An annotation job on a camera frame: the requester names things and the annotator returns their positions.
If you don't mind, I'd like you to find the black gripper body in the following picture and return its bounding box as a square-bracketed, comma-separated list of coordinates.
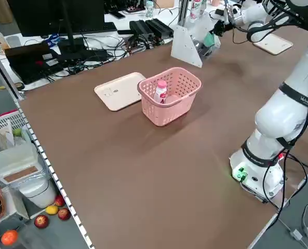
[212, 20, 234, 36]

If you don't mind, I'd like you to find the green cloth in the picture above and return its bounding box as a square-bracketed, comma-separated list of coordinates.
[204, 32, 217, 48]

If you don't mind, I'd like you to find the clear acrylic shelf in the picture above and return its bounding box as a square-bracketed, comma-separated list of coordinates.
[170, 11, 221, 68]

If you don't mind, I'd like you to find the white green drink bottle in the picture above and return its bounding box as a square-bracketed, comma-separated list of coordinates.
[145, 0, 155, 18]

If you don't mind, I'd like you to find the pink plastic basket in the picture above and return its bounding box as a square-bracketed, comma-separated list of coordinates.
[137, 67, 203, 127]

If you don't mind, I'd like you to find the beige tray rabbit print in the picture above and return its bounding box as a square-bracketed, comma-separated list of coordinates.
[93, 72, 147, 112]
[252, 33, 294, 56]

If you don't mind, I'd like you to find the black finned power supply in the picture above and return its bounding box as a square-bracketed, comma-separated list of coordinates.
[145, 18, 175, 39]
[129, 20, 155, 40]

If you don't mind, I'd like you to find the black monitor stand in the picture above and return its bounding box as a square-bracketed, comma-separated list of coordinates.
[57, 0, 92, 61]

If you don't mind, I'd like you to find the black monitor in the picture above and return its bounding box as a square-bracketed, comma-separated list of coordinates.
[7, 0, 105, 37]

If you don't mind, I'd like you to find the white plastic crate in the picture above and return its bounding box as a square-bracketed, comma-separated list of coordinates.
[0, 108, 29, 154]

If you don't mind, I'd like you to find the white bucket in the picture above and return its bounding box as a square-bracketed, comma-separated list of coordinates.
[19, 178, 57, 209]

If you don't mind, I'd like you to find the white lidded bin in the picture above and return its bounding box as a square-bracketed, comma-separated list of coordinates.
[0, 142, 43, 185]

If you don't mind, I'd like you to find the orange fruit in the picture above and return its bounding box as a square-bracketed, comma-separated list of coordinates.
[1, 229, 19, 246]

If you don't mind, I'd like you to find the aluminium frame post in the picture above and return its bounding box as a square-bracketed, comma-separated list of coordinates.
[178, 0, 191, 26]

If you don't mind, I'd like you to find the aluminium table rail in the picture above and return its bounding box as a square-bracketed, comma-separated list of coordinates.
[0, 43, 95, 249]

